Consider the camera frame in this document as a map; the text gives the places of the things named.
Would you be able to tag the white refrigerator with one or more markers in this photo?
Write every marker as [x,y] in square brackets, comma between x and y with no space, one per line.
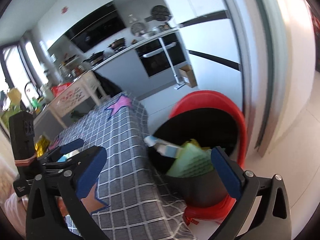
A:
[208,35]

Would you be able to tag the white blue carton box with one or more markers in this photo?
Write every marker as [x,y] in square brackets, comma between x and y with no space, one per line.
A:
[164,148]

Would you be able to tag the black cooking pot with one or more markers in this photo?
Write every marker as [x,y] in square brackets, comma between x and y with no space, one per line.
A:
[118,45]

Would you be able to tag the grey checked tablecloth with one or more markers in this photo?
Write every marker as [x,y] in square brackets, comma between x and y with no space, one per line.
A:
[137,202]

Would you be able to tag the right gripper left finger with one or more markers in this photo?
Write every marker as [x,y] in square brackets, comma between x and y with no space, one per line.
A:
[55,209]

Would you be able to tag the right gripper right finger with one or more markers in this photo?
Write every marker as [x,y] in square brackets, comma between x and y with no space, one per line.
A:
[261,210]

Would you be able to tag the black built-in oven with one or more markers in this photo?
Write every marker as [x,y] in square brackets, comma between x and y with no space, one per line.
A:
[154,58]

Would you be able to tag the red plastic basket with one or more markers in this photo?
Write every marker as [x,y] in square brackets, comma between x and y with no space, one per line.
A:
[57,90]

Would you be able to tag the green snack wrapper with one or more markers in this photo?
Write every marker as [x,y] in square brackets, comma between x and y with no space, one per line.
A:
[191,162]

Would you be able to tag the black range hood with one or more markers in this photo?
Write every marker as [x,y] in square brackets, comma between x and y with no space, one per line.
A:
[95,27]

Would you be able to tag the black kitchen faucet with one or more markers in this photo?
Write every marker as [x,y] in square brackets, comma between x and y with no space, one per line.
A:
[30,91]

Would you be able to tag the cardboard box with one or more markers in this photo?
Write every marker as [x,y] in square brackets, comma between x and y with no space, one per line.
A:
[188,75]

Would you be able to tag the yellow foam net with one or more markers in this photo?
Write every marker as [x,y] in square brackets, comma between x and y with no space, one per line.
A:
[195,143]

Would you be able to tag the red stool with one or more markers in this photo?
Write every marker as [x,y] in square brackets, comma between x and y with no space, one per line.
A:
[212,119]

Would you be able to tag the beige wooden cart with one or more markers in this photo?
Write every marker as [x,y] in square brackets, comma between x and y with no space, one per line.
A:
[84,87]

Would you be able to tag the gold foil bag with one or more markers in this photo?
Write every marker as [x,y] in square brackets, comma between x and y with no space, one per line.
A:
[41,146]

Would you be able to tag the black trash bin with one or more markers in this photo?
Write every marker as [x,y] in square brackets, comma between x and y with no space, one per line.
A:
[162,164]

